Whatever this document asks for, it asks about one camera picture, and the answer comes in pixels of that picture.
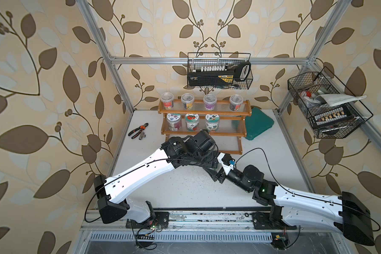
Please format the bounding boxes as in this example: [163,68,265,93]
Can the wooden two-tier shelf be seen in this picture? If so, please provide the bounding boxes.
[158,99,252,155]

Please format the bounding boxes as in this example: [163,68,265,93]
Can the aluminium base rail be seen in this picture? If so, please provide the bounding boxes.
[80,207,339,233]

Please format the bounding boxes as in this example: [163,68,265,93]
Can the paint tube set box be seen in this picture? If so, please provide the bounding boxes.
[314,107,353,127]

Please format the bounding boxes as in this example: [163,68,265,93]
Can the carrot label seed jar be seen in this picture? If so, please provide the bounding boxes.
[205,114,220,132]

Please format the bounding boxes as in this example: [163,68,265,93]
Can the green plastic tool case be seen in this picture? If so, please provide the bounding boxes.
[245,108,274,141]

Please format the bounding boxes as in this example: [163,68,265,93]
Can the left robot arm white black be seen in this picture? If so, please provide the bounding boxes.
[94,130,225,224]

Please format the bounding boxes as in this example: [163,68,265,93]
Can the back black wire basket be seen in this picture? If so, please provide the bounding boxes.
[187,51,254,90]

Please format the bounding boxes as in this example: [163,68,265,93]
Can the flower label seed jar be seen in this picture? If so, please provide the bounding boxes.
[166,113,182,131]

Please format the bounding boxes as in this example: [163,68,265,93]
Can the black yellow tool in basket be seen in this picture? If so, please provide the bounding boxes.
[187,61,253,89]

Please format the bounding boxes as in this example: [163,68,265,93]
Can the black wire basket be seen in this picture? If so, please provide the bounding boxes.
[187,51,254,90]
[287,67,374,139]

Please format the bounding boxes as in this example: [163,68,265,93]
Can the clear seed jar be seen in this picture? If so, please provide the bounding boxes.
[160,92,174,109]
[203,94,217,111]
[229,94,243,111]
[181,93,195,110]

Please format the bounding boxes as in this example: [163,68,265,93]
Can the white paper in basket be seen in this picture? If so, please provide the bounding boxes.
[314,94,367,107]

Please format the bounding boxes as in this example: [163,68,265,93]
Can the right black wire basket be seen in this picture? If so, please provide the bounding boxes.
[287,67,374,139]

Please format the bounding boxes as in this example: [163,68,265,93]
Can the tomato label seed jar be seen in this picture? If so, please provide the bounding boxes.
[185,113,200,131]

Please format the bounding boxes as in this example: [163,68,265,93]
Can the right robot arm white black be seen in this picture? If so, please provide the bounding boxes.
[204,165,375,246]

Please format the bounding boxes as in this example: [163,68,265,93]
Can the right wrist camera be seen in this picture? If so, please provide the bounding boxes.
[217,152,236,175]

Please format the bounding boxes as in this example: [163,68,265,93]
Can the orange black pliers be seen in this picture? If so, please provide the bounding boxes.
[128,123,149,140]

